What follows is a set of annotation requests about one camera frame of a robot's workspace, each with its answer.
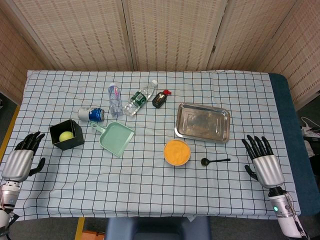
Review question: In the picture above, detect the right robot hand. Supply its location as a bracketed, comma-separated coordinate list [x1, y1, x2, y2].
[241, 134, 286, 190]

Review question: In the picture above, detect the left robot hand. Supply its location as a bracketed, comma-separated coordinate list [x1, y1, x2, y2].
[1, 131, 46, 183]

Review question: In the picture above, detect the black spoon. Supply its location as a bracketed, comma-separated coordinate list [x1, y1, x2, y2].
[200, 157, 231, 167]

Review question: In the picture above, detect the white bowl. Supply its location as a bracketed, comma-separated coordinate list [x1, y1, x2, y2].
[163, 139, 192, 168]

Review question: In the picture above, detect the orange powder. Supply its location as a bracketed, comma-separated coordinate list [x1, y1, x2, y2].
[164, 139, 191, 166]

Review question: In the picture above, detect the yellow-green tennis ball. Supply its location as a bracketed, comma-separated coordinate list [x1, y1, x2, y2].
[59, 131, 75, 142]

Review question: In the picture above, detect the black square box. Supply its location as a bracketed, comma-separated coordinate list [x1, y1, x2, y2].
[49, 119, 85, 151]

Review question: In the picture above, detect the stainless steel tray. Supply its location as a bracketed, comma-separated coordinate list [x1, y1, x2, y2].
[174, 102, 231, 144]

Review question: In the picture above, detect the blue and white soda can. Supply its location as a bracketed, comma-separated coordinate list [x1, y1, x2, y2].
[77, 107, 105, 122]

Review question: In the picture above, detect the green plastic dustpan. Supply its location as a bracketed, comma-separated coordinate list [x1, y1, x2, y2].
[89, 121, 136, 158]

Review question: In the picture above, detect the orange box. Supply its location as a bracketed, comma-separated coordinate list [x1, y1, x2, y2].
[81, 230, 107, 240]

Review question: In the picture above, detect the small clear pink-label bottle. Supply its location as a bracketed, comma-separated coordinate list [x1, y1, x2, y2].
[107, 82, 123, 118]

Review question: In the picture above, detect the checkered light blue tablecloth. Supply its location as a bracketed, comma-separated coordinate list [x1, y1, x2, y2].
[0, 69, 302, 222]

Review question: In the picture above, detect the black red-capped sauce bottle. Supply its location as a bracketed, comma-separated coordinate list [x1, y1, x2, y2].
[152, 89, 172, 109]

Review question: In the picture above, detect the dark blue chair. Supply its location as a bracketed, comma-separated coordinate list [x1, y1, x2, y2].
[106, 216, 211, 240]

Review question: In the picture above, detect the clear green-label water bottle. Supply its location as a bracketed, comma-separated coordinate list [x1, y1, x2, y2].
[123, 79, 158, 117]

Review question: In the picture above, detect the woven beige folding screen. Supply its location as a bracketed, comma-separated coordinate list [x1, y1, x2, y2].
[0, 0, 320, 111]

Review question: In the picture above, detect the white cable bundle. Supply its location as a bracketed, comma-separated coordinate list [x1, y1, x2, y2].
[301, 116, 320, 158]

